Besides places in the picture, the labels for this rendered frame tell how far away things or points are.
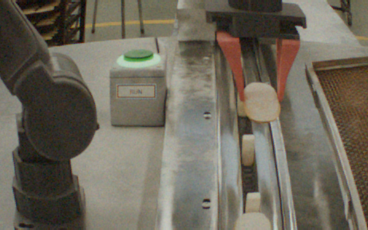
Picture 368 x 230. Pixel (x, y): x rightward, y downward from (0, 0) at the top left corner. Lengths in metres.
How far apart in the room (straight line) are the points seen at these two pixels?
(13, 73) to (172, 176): 0.22
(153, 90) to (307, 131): 0.21
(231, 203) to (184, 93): 0.27
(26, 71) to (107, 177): 0.25
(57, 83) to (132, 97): 0.34
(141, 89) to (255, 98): 0.26
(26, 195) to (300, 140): 0.41
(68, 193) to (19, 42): 0.17
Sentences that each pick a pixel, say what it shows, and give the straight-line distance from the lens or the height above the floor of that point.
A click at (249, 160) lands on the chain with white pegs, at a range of 0.82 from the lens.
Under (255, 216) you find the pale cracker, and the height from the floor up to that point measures 0.86.
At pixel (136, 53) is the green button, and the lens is 0.97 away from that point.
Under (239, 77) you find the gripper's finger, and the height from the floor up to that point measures 0.96.
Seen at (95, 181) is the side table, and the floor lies 0.82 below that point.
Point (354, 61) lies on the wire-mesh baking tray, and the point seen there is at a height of 0.91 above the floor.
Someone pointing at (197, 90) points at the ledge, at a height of 0.86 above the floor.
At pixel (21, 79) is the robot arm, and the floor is 1.00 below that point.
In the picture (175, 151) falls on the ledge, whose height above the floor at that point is 0.86.
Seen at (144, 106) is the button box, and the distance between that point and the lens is 0.96.
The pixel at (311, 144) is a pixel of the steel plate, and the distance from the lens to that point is 0.93.
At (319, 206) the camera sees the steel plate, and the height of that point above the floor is 0.82.
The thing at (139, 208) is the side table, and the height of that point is 0.82.
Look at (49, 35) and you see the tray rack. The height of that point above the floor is 0.38.
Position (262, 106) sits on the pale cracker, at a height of 0.94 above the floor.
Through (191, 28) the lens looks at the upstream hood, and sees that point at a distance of 1.18.
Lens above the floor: 1.19
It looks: 21 degrees down
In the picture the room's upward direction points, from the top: straight up
